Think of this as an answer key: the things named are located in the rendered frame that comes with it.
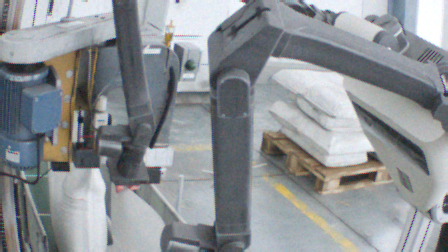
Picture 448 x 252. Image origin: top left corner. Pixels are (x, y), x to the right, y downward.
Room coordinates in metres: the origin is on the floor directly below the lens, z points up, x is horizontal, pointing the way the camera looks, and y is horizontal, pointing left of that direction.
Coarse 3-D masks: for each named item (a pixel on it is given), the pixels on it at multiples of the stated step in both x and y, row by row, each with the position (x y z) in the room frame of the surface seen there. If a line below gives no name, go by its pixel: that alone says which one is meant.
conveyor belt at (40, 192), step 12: (36, 168) 2.84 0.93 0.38; (48, 168) 2.88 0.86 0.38; (48, 180) 2.73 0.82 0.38; (36, 192) 2.56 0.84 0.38; (48, 192) 2.60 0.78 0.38; (36, 204) 2.44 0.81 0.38; (48, 204) 2.48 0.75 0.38; (48, 216) 2.36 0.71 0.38; (48, 228) 2.24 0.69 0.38; (48, 240) 2.14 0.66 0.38
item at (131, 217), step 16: (112, 192) 1.59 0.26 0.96; (128, 192) 1.50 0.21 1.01; (112, 208) 1.59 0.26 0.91; (128, 208) 1.50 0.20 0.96; (144, 208) 1.45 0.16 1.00; (112, 224) 1.59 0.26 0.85; (128, 224) 1.38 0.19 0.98; (144, 224) 1.45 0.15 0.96; (160, 224) 1.38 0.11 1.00; (128, 240) 1.38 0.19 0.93; (144, 240) 1.30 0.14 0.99
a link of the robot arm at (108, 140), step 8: (104, 128) 1.42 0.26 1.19; (112, 128) 1.43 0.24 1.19; (120, 128) 1.44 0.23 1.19; (128, 128) 1.45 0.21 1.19; (136, 128) 1.40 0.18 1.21; (144, 128) 1.40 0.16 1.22; (96, 136) 1.44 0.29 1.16; (104, 136) 1.41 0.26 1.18; (112, 136) 1.41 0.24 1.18; (120, 136) 1.41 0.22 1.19; (128, 136) 1.42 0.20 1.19; (136, 136) 1.40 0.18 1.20; (144, 136) 1.40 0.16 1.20; (96, 144) 1.43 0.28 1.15; (104, 144) 1.40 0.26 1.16; (112, 144) 1.41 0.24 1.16; (120, 144) 1.42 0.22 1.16; (136, 144) 1.41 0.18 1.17; (144, 144) 1.42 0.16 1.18; (96, 152) 1.41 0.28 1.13; (104, 152) 1.41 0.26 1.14; (112, 152) 1.41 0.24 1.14; (120, 152) 1.42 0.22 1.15
